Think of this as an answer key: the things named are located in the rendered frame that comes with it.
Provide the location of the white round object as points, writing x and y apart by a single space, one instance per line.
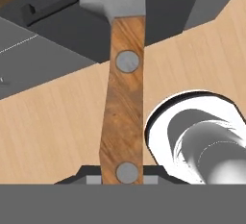
160 131

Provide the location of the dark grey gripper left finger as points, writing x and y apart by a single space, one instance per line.
91 175

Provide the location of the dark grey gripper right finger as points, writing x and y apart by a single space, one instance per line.
153 175

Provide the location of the dark grey open drawer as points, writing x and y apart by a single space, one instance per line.
166 3

